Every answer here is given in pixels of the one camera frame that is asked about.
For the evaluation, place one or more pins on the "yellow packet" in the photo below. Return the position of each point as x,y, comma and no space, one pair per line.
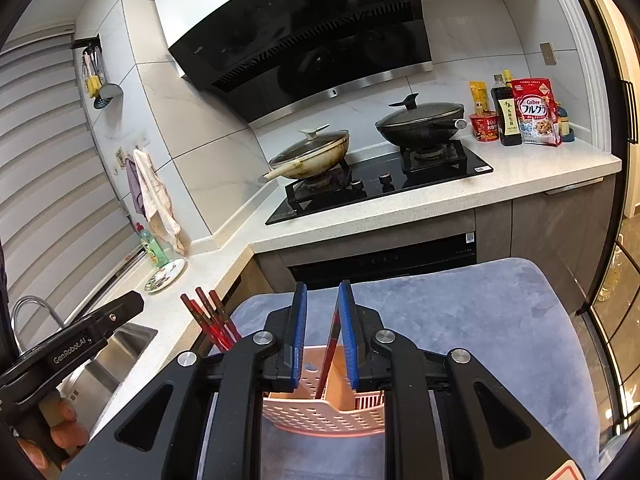
477,95

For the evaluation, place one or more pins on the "black wall utensil rack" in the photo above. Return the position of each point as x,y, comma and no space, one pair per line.
87,41

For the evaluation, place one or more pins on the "cream towel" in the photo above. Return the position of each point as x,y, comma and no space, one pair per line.
155,200

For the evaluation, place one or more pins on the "blue yellow small container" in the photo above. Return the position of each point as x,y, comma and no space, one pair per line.
566,125

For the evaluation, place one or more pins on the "patterned plate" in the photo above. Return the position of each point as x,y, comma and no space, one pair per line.
167,275

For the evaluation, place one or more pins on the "person's left hand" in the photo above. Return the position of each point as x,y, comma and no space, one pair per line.
72,435

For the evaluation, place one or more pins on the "blue-grey fleece blanket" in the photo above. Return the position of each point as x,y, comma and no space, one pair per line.
475,320

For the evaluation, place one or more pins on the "stainless steel sink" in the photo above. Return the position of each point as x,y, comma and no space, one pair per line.
120,350

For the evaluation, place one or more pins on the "pink plastic utensil holder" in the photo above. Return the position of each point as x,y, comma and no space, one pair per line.
295,410

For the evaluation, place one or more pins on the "brown wall switch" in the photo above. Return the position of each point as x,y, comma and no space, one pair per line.
548,53

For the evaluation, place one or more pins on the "grey base cabinet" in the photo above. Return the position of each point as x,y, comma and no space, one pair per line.
550,230

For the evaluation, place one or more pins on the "beige wok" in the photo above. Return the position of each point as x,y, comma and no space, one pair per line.
325,162

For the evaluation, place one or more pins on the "glass sliding door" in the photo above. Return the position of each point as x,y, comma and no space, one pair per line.
615,210

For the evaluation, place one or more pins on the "metal faucet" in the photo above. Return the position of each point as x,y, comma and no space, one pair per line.
30,302

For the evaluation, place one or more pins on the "black built-in dishwasher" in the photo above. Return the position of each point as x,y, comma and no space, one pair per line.
390,260

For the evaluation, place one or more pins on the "green dish soap bottle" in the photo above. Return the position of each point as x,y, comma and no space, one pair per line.
152,250

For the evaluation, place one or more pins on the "black range hood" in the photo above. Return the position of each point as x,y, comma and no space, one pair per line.
300,35

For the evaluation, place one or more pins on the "red cereal bag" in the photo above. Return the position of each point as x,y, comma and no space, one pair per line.
537,110

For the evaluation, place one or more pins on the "red cup noodle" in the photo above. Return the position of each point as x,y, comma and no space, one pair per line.
484,127

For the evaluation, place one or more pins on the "black wok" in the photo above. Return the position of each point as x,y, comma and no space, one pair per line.
420,135

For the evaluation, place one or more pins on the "yellow hanging utensil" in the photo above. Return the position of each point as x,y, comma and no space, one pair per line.
93,86

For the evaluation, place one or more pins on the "striped window blind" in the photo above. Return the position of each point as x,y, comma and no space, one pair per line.
50,185

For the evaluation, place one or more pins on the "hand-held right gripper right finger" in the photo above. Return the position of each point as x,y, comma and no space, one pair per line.
348,330

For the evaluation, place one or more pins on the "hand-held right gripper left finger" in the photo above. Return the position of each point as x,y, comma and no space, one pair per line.
299,330

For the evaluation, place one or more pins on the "yellow cap bottle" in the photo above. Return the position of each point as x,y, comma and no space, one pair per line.
508,79

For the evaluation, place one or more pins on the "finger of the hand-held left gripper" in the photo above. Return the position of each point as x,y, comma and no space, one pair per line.
120,310

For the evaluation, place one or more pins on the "black wok lid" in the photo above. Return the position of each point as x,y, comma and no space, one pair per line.
420,112

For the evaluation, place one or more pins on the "purple cloth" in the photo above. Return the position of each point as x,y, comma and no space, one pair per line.
134,190

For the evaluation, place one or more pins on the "dark soy sauce bottle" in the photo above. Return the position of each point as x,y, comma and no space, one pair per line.
506,120

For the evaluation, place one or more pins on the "black gas stove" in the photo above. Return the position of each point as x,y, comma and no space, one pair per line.
380,195

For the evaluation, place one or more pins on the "glass wok lid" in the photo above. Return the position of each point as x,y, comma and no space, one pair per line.
310,147

